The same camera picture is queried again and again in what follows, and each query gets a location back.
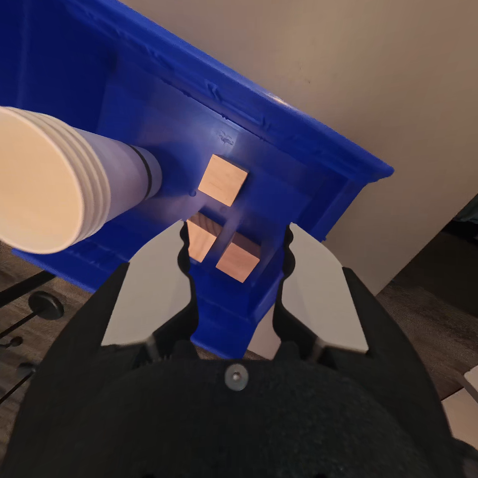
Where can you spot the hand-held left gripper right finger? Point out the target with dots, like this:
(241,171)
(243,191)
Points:
(325,298)

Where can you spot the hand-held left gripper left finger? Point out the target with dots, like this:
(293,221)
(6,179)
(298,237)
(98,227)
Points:
(145,298)

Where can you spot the wooden cube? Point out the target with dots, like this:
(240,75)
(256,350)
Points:
(235,261)
(222,179)
(201,239)

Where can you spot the blue plastic bin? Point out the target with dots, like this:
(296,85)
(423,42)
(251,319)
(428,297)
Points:
(74,56)

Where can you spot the black chair base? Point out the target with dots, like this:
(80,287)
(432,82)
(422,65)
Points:
(46,306)

